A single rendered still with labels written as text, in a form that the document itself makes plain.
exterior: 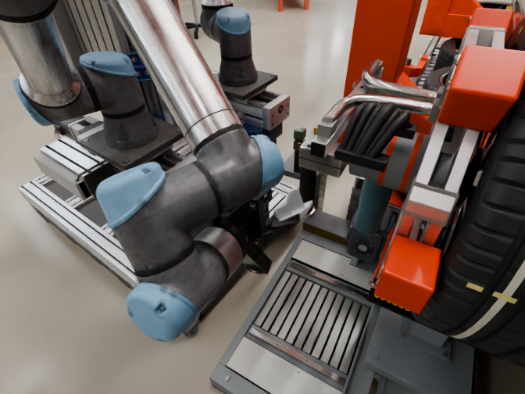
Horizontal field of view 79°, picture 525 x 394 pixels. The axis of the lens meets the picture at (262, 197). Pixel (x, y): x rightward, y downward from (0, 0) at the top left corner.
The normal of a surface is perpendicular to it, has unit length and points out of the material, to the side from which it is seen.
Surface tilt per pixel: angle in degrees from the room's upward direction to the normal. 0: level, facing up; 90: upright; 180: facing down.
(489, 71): 35
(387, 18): 90
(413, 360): 0
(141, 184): 59
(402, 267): 0
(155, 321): 75
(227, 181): 52
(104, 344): 0
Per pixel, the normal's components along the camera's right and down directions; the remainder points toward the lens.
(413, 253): -0.04, -0.74
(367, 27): -0.50, 0.60
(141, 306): -0.43, 0.42
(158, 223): 0.51, 0.10
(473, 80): -0.31, -0.26
